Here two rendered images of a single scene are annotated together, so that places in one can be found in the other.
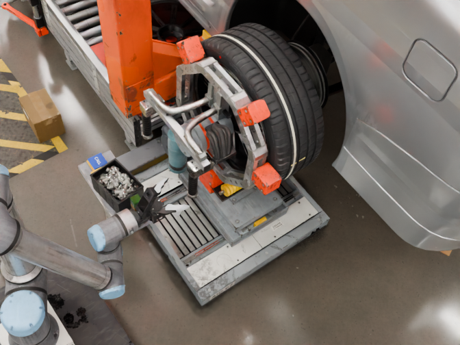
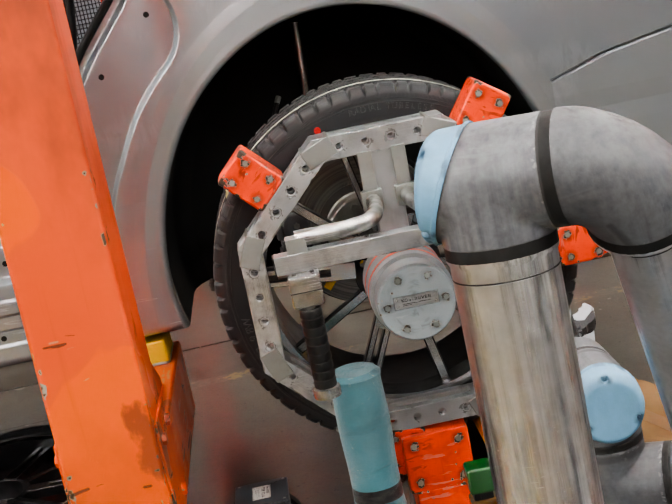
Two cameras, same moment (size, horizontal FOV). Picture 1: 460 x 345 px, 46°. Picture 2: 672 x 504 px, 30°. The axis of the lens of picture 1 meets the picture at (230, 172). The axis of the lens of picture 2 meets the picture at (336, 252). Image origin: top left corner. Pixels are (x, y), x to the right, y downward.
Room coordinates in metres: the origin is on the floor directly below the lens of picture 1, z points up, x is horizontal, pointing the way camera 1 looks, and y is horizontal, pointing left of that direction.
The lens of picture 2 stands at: (0.06, 1.73, 1.43)
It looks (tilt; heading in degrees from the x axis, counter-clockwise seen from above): 14 degrees down; 311
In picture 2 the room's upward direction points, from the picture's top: 11 degrees counter-clockwise
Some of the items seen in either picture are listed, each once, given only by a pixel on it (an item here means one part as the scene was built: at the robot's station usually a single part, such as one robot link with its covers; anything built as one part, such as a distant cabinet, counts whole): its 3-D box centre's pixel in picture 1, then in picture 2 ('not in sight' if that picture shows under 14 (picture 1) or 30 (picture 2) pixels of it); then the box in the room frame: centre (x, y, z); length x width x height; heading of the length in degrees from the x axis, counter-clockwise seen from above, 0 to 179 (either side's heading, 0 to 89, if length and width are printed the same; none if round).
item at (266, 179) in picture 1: (265, 179); (577, 238); (1.15, -0.14, 0.85); 0.09 x 0.08 x 0.07; 43
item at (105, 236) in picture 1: (107, 233); (598, 395); (0.84, 0.40, 0.81); 0.12 x 0.09 x 0.10; 133
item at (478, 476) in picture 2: (136, 201); (479, 476); (1.08, 0.36, 0.64); 0.04 x 0.04 x 0.04; 43
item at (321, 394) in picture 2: (146, 124); (318, 349); (1.34, 0.37, 0.83); 0.04 x 0.04 x 0.16
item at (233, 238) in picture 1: (232, 192); not in sight; (1.51, -0.03, 0.13); 0.50 x 0.36 x 0.10; 43
